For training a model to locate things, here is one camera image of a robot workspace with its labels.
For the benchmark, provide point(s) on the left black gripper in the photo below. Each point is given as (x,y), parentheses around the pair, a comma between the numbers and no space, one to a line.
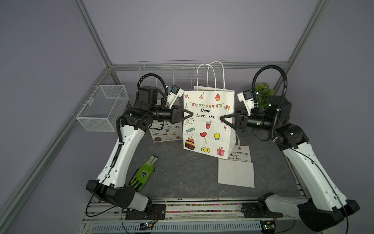
(176,111)

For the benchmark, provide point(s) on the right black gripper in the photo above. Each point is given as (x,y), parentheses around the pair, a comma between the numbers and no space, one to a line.
(242,124)

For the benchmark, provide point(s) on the white party paper bag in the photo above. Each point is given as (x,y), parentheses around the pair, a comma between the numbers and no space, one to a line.
(238,169)

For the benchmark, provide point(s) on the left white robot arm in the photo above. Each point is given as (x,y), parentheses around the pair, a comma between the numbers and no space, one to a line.
(151,105)

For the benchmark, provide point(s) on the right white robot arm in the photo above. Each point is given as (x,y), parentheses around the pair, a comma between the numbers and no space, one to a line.
(325,205)

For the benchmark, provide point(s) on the artificial plant in black vase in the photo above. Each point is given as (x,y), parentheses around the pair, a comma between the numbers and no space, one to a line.
(263,92)

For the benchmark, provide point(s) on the green work glove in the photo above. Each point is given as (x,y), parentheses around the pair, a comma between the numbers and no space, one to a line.
(143,173)

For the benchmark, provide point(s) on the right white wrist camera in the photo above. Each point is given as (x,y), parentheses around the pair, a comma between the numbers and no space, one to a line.
(247,99)

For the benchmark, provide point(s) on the white wire wall shelf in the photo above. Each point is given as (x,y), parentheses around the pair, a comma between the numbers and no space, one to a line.
(187,76)

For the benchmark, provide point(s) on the white wire basket on left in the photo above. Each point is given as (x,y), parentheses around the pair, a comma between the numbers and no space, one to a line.
(103,107)

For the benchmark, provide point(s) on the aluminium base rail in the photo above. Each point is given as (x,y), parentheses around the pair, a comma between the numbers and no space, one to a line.
(191,216)

